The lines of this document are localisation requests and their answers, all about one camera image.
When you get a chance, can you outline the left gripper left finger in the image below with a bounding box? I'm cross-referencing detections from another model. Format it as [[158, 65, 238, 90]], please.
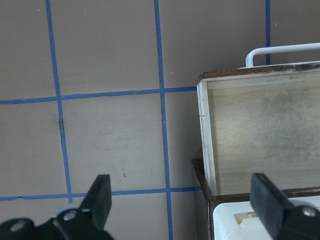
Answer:
[[0, 174, 113, 240]]

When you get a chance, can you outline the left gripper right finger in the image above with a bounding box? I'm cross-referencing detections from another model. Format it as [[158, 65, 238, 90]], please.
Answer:
[[250, 173, 320, 240]]

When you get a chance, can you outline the dark brown drawer cabinet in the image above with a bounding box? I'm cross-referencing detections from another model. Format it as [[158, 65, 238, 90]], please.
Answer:
[[191, 158, 320, 240]]

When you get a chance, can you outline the wooden drawer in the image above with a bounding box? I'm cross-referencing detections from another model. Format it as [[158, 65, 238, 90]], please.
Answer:
[[197, 62, 320, 196]]

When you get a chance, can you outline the white plastic tray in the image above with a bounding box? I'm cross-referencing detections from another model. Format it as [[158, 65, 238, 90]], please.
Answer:
[[213, 196, 320, 240]]

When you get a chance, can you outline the white drawer handle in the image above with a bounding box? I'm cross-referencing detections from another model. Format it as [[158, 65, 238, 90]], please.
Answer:
[[245, 42, 320, 68]]

